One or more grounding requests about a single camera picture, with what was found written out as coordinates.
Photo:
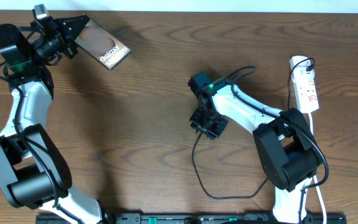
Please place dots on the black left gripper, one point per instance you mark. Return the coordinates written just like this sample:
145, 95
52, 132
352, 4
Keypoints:
68, 43

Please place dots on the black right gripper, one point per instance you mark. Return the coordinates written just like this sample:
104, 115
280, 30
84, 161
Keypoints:
211, 134

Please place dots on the Galaxy S25 Ultra smartphone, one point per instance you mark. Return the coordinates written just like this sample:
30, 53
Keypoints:
102, 45

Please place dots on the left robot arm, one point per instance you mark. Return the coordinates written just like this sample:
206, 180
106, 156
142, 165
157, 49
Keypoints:
33, 173

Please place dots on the white power strip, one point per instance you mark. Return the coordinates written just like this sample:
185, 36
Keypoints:
302, 77

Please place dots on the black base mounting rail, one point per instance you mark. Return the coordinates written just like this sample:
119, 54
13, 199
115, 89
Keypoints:
135, 218

